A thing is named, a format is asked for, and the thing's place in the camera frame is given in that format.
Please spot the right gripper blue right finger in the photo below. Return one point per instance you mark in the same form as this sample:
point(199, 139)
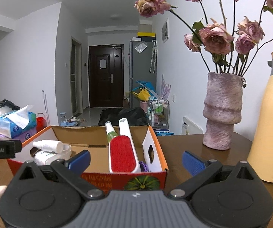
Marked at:
point(193, 164)

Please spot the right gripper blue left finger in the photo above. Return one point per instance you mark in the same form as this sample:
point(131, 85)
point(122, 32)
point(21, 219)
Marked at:
point(79, 163)

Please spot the white spray bottle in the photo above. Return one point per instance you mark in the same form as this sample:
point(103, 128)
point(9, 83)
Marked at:
point(49, 146)

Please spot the green spray bottle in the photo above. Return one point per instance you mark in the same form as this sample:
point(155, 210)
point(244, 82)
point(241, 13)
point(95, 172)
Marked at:
point(111, 134)

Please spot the red white lint brush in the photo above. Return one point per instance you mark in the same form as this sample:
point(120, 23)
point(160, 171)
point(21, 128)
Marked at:
point(122, 152)

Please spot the purple plastic bottle cap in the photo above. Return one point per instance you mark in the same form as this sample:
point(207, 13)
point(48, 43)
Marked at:
point(144, 167)

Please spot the blue tissue pack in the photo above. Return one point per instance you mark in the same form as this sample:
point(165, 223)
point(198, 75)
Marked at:
point(17, 122)

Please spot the purple tissue pack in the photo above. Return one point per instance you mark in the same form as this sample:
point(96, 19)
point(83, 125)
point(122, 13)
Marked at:
point(22, 137)

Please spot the white jar in box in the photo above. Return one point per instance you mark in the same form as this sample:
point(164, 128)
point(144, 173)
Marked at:
point(46, 158)

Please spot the red cardboard pumpkin box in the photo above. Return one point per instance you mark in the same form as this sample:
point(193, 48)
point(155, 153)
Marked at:
point(94, 139)

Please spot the black item on stack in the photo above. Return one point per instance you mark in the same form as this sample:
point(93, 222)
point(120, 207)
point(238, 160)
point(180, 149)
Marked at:
point(9, 105)

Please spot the pink textured ceramic vase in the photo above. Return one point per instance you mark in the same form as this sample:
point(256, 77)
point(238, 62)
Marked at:
point(222, 109)

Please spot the dark wooden door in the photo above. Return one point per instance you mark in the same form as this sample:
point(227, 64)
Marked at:
point(106, 76)

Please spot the grey refrigerator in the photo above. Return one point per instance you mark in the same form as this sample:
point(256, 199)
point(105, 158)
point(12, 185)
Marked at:
point(140, 59)

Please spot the dried pink rose bouquet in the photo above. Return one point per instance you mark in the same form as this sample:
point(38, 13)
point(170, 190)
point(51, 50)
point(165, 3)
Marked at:
point(214, 37)

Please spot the wire rack with bottles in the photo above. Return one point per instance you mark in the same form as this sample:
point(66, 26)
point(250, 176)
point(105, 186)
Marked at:
point(158, 111)

